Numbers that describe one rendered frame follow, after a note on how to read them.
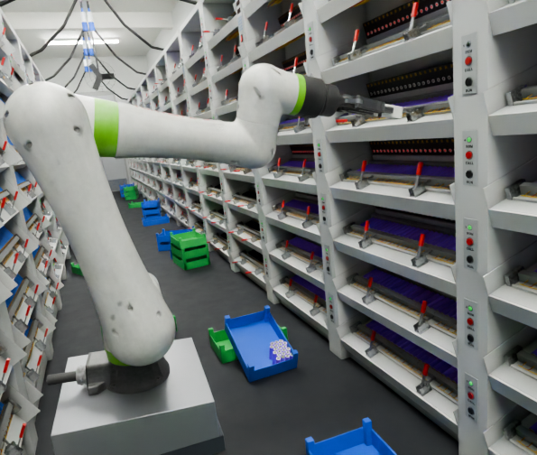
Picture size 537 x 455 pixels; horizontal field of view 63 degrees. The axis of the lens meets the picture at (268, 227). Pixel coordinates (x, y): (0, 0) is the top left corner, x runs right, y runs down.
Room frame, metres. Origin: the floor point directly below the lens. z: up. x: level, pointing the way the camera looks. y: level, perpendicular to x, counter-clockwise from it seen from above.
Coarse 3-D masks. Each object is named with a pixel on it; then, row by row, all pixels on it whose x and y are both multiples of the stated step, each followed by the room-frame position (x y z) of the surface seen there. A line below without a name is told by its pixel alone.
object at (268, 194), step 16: (256, 16) 2.28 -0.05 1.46; (272, 16) 2.31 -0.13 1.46; (256, 32) 2.27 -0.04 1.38; (272, 64) 2.30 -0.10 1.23; (288, 144) 2.31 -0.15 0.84; (272, 160) 2.28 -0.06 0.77; (256, 176) 2.31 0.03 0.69; (256, 192) 2.33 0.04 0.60; (272, 192) 2.27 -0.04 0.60; (288, 192) 2.30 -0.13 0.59; (272, 240) 2.26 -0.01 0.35; (272, 272) 2.26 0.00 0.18; (272, 288) 2.26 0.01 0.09
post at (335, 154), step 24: (312, 0) 1.61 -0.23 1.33; (336, 24) 1.63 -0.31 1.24; (360, 24) 1.66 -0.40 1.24; (336, 48) 1.62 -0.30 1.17; (312, 72) 1.65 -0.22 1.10; (312, 120) 1.68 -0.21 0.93; (336, 144) 1.61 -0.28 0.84; (360, 144) 1.65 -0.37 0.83; (336, 216) 1.61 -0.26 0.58; (336, 264) 1.60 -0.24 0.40; (336, 312) 1.61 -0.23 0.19; (336, 336) 1.63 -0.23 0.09
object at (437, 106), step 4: (448, 100) 1.13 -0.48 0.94; (424, 104) 1.21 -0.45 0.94; (428, 104) 1.19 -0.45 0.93; (432, 104) 1.17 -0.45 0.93; (436, 104) 1.15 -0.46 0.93; (440, 104) 1.14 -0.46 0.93; (444, 104) 1.13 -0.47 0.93; (448, 104) 1.12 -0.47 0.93; (404, 108) 1.26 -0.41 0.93; (408, 108) 1.25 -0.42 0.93; (424, 108) 1.19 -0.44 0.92; (428, 108) 1.18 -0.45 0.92; (432, 108) 1.17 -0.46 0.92; (436, 108) 1.16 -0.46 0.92; (440, 108) 1.14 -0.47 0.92; (444, 108) 1.13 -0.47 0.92; (448, 108) 1.12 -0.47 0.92; (404, 112) 1.27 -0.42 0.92; (424, 112) 1.20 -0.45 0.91; (432, 112) 1.15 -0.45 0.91; (344, 116) 1.57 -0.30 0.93; (348, 116) 1.53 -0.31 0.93; (352, 116) 1.51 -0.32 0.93; (368, 116) 1.43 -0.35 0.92; (372, 116) 1.41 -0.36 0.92; (376, 116) 1.39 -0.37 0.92; (368, 120) 1.41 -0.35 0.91
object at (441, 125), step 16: (384, 96) 1.54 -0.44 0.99; (400, 96) 1.47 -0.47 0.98; (336, 112) 1.61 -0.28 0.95; (336, 128) 1.55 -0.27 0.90; (352, 128) 1.43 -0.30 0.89; (368, 128) 1.35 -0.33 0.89; (384, 128) 1.28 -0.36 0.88; (400, 128) 1.22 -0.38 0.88; (416, 128) 1.16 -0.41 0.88; (432, 128) 1.10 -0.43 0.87; (448, 128) 1.06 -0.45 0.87
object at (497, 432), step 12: (516, 408) 0.97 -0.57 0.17; (504, 420) 0.96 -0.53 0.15; (516, 420) 0.96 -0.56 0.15; (528, 420) 0.98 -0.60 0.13; (492, 432) 0.95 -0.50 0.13; (504, 432) 0.95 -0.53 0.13; (516, 432) 0.95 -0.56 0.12; (528, 432) 0.92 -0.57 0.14; (492, 444) 0.95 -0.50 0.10; (504, 444) 0.94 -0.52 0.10; (516, 444) 0.92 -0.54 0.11; (528, 444) 0.91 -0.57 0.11
